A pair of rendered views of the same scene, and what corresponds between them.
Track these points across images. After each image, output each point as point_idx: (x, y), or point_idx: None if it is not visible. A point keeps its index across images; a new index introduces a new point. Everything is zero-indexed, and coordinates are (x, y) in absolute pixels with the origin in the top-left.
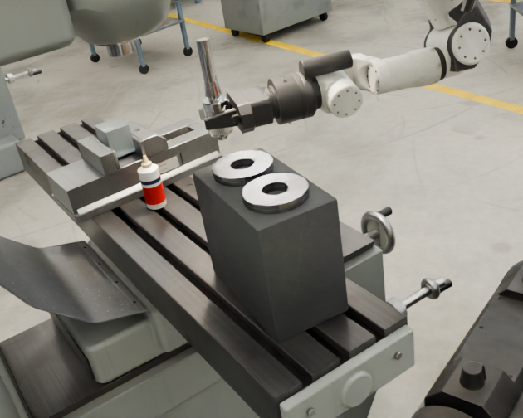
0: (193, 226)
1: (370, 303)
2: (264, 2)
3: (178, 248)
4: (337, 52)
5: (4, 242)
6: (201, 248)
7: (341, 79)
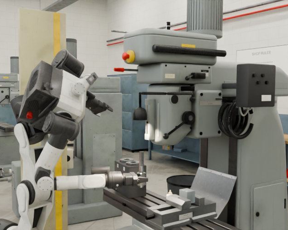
0: (154, 204)
1: (109, 189)
2: None
3: (157, 200)
4: (95, 167)
5: (221, 205)
6: (150, 200)
7: (96, 174)
